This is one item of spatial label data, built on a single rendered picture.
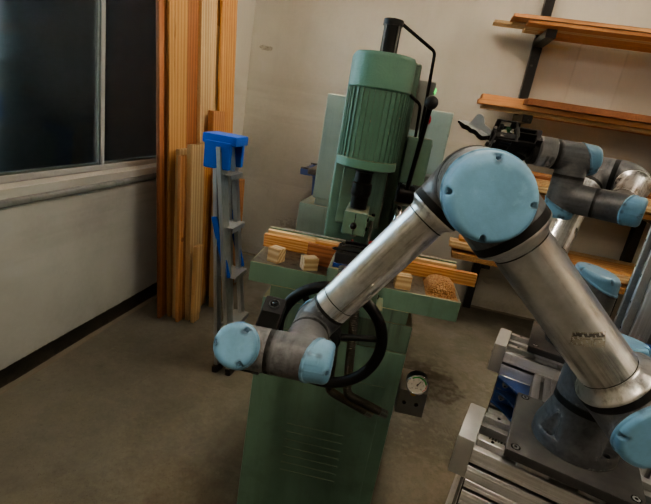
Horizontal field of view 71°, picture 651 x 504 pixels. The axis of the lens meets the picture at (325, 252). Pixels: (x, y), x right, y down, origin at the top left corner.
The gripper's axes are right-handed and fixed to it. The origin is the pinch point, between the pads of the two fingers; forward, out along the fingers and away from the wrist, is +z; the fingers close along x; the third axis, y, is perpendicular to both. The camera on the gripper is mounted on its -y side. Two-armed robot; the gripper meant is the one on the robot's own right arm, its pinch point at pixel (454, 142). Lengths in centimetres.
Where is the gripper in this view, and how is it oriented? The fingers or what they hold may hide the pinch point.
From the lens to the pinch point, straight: 127.4
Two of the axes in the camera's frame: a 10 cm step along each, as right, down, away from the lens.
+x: -2.1, 8.4, -5.0
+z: -9.8, -1.9, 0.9
